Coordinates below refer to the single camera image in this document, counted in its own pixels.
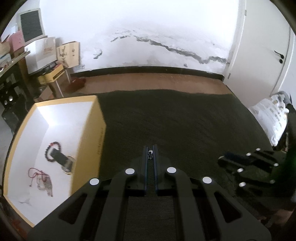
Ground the black strap wristwatch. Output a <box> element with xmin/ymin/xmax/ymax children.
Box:
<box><xmin>50</xmin><ymin>148</ymin><xmax>75</xmax><ymax>174</ymax></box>

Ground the white patterned pillow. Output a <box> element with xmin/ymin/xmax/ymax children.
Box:
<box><xmin>248</xmin><ymin>91</ymin><xmax>292</xmax><ymax>147</ymax></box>

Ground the dark green table mat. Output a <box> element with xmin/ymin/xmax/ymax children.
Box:
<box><xmin>97</xmin><ymin>90</ymin><xmax>272</xmax><ymax>196</ymax></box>

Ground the yellow rimmed white box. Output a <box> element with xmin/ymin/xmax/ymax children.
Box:
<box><xmin>3</xmin><ymin>95</ymin><xmax>106</xmax><ymax>227</ymax></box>

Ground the white door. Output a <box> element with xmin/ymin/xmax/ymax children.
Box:
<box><xmin>224</xmin><ymin>1</ymin><xmax>295</xmax><ymax>108</ymax></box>

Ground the yellow cardboard box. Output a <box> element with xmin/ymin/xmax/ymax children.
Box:
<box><xmin>37</xmin><ymin>64</ymin><xmax>65</xmax><ymax>85</ymax></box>

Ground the black speaker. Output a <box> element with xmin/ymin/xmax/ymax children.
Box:
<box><xmin>1</xmin><ymin>89</ymin><xmax>19</xmax><ymax>108</ymax></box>

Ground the black shelf desk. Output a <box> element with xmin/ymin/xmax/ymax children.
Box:
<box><xmin>1</xmin><ymin>51</ymin><xmax>33</xmax><ymax>100</ymax></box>

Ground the brown paper bag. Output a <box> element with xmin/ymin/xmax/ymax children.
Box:
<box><xmin>56</xmin><ymin>41</ymin><xmax>80</xmax><ymax>68</ymax></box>

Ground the pink box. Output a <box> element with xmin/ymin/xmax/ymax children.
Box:
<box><xmin>8</xmin><ymin>31</ymin><xmax>25</xmax><ymax>52</ymax></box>

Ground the white framed monitor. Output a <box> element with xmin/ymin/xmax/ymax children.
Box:
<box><xmin>18</xmin><ymin>8</ymin><xmax>45</xmax><ymax>45</ymax></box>

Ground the red cord crystal necklace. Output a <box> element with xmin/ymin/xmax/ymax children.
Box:
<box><xmin>28</xmin><ymin>167</ymin><xmax>54</xmax><ymax>197</ymax></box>

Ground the dark red bead bracelet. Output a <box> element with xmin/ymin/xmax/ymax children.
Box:
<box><xmin>44</xmin><ymin>141</ymin><xmax>62</xmax><ymax>163</ymax></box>

